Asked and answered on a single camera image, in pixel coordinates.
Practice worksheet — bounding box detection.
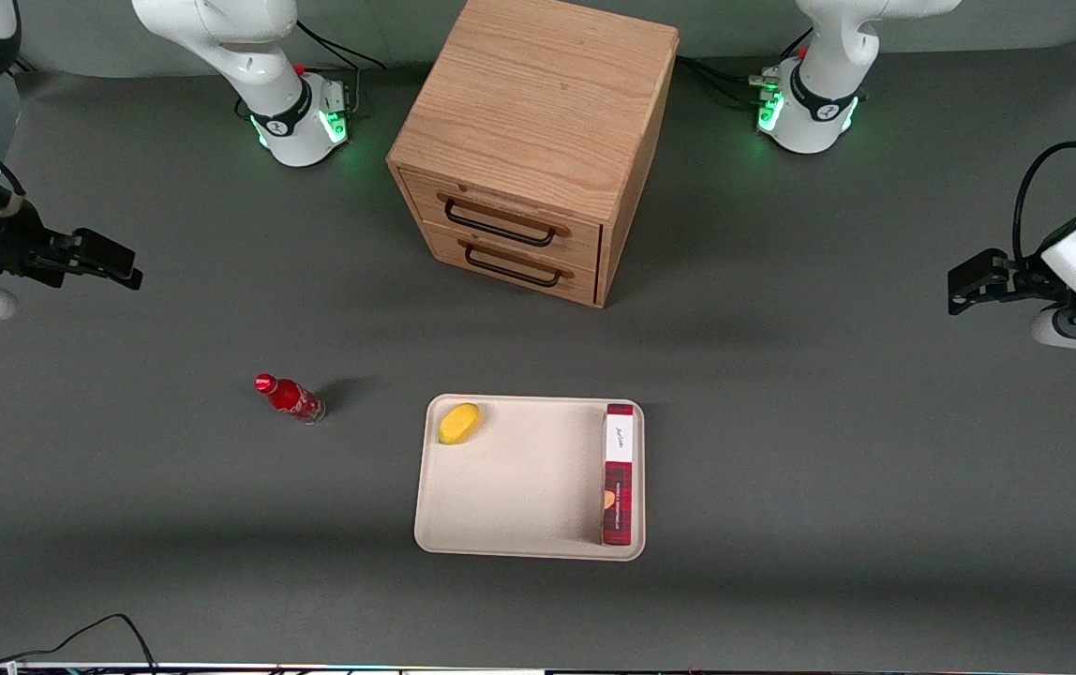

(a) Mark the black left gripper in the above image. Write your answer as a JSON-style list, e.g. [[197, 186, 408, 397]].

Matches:
[[948, 247, 1070, 317]]

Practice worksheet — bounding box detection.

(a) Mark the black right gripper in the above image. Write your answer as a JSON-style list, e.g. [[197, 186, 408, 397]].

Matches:
[[0, 194, 144, 291]]

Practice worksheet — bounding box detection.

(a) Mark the red coke bottle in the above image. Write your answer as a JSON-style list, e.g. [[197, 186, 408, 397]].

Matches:
[[253, 372, 327, 426]]

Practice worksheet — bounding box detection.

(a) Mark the beige plastic tray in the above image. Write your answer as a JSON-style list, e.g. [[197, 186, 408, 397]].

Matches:
[[413, 393, 647, 563]]

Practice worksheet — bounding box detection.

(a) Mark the yellow lemon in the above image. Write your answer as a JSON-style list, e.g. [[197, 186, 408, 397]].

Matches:
[[437, 402, 484, 446]]

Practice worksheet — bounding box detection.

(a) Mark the wooden drawer front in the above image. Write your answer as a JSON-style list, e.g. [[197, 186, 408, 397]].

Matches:
[[421, 221, 601, 307], [401, 169, 604, 275]]

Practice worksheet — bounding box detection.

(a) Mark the red plaid carton box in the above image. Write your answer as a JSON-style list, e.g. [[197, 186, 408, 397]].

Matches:
[[601, 402, 635, 548]]

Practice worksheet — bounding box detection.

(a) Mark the wooden drawer cabinet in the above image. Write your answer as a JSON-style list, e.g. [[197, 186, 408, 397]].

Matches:
[[386, 0, 680, 309]]

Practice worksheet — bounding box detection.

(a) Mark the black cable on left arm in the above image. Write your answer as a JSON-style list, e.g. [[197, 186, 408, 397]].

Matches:
[[1012, 86, 1076, 265]]

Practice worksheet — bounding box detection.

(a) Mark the black right base cable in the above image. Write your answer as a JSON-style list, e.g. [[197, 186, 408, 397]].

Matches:
[[294, 19, 389, 121]]

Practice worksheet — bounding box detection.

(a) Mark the black base cable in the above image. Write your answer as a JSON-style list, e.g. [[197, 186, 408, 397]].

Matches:
[[294, 19, 389, 121], [676, 28, 815, 106]]

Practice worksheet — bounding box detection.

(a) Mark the black left base cable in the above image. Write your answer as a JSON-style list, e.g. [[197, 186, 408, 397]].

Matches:
[[676, 28, 815, 106]]

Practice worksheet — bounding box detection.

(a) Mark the black cable at table edge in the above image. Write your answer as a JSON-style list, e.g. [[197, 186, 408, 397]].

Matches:
[[0, 613, 160, 675]]

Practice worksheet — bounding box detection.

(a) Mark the black drawer handle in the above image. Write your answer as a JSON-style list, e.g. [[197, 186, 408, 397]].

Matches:
[[443, 193, 560, 248], [463, 240, 565, 289]]

